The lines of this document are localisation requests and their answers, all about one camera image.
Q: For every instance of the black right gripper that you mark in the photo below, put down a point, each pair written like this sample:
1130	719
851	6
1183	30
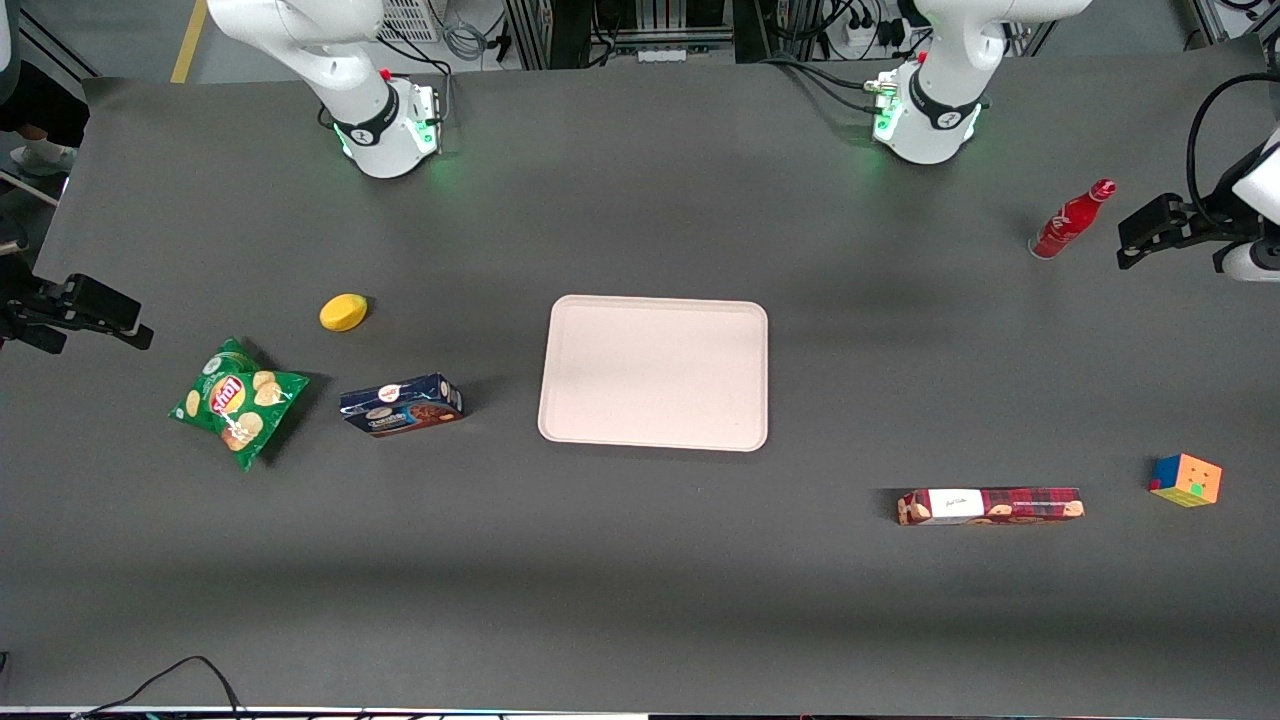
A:
30	308

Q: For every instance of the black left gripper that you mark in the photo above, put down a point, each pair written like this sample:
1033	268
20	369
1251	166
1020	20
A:
1197	225

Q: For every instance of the red tartan cookie box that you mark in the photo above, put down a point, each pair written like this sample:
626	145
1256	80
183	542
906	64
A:
990	506

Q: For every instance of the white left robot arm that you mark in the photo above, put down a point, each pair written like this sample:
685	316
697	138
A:
930	130

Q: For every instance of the blue cookie box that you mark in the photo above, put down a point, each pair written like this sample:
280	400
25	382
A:
402	405

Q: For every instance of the white perforated box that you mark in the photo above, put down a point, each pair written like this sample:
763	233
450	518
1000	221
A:
410	18

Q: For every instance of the beige plastic tray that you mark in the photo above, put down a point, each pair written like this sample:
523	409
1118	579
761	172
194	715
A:
655	372

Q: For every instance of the red soda bottle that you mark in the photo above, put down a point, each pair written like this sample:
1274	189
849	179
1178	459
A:
1068	222

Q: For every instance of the green chips bag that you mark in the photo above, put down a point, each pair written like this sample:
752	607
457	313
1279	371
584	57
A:
238	405

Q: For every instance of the yellow lemon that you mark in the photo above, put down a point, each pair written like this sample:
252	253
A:
343	312

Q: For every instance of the colourful puzzle cube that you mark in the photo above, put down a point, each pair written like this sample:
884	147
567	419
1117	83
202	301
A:
1186	480

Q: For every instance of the person in dark clothes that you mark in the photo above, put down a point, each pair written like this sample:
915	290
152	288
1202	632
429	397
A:
40	110

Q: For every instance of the white power strip with plugs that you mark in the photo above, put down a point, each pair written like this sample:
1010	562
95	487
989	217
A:
870	35

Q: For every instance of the dark grey table mat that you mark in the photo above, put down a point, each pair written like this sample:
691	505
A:
640	580

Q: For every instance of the aluminium corner frame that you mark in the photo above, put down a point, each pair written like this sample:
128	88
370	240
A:
1235	20

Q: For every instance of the aluminium frame post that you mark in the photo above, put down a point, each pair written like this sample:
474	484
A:
525	30

